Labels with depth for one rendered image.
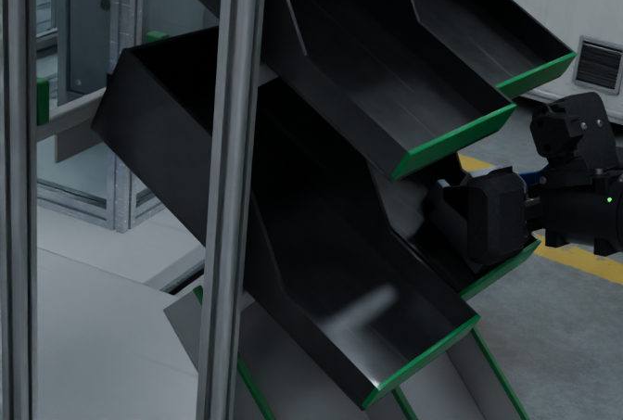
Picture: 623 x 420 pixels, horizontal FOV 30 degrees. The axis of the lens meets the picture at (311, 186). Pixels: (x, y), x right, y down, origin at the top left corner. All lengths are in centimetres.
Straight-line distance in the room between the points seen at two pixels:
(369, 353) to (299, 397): 12
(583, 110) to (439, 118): 15
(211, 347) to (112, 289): 76
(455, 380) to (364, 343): 27
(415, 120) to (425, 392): 35
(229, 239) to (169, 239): 94
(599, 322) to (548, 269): 32
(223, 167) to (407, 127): 12
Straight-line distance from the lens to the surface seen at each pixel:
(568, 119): 83
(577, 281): 366
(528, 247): 95
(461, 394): 106
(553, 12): 490
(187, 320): 84
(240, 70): 69
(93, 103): 88
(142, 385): 136
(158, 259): 162
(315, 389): 91
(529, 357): 320
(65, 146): 89
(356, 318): 81
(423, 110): 75
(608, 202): 84
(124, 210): 167
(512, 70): 89
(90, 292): 154
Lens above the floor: 161
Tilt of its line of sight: 24 degrees down
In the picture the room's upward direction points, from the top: 6 degrees clockwise
